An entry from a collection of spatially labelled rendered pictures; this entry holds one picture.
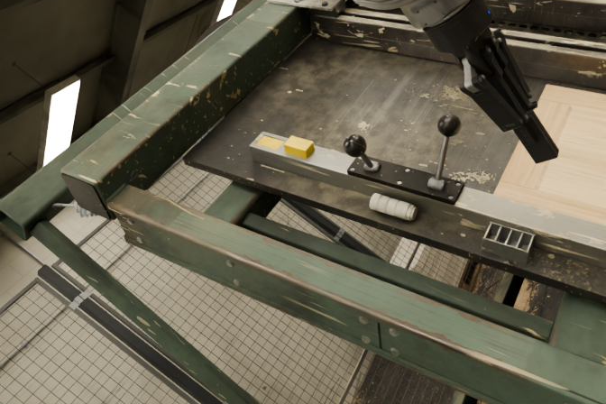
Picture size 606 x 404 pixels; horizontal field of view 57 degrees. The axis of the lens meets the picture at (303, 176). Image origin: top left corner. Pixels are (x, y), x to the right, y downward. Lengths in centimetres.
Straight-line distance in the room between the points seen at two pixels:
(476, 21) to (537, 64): 63
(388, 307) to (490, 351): 14
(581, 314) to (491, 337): 19
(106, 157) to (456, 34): 69
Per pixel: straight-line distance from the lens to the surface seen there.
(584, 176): 107
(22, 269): 611
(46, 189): 163
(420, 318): 80
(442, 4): 66
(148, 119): 117
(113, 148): 113
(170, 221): 100
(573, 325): 93
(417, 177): 99
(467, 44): 69
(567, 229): 94
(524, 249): 95
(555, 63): 130
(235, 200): 112
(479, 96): 70
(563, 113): 120
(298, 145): 106
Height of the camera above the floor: 153
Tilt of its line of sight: 3 degrees up
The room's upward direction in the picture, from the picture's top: 53 degrees counter-clockwise
